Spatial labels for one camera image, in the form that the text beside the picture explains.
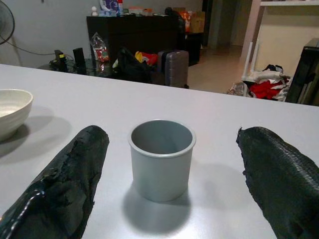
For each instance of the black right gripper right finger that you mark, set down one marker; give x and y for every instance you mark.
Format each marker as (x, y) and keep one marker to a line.
(281, 179)

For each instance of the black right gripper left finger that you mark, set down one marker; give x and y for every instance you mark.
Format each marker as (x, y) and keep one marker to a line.
(62, 186)

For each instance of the white ribbed bowl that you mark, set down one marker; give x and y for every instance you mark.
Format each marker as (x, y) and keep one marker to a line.
(15, 119)

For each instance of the red and white clothes pile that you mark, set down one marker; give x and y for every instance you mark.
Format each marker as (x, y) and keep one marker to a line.
(261, 90)

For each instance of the grey mug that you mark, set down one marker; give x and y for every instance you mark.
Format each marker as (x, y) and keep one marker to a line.
(159, 174)

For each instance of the patterned plastic bag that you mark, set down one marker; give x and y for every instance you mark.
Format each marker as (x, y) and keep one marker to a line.
(238, 89)

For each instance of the dark glass low table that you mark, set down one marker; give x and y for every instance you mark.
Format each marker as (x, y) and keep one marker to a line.
(99, 68)

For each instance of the black upright speaker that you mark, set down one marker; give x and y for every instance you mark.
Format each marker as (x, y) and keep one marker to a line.
(79, 59)

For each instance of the small black electronic device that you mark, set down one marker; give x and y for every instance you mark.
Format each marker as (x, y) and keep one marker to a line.
(59, 58)

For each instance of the black fabric bag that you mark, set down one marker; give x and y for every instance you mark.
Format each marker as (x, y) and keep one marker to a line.
(129, 68)

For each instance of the shiny foil snack bag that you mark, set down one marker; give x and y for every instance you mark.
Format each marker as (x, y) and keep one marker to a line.
(99, 49)

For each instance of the red and yellow cloth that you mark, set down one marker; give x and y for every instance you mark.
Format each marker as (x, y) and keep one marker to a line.
(147, 57)

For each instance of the grey hard-shell suitcase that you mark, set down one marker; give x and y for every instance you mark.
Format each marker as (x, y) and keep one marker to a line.
(174, 67)

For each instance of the black standing fan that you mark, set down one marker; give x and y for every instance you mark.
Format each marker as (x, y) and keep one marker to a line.
(6, 27)

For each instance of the dark brown tall cabinet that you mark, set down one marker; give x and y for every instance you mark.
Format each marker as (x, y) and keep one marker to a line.
(139, 32)

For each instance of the brown cardboard box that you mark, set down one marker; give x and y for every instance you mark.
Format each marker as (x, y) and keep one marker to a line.
(198, 23)

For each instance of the white snowman figurine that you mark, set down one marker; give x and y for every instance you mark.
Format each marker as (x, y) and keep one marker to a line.
(94, 11)

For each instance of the orange printed bag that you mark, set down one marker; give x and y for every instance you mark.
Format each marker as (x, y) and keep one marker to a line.
(187, 20)

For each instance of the blue and white box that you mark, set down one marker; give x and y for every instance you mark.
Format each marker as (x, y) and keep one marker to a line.
(108, 7)

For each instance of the white wall shelf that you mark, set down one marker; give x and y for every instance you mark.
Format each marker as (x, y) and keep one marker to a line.
(286, 3)

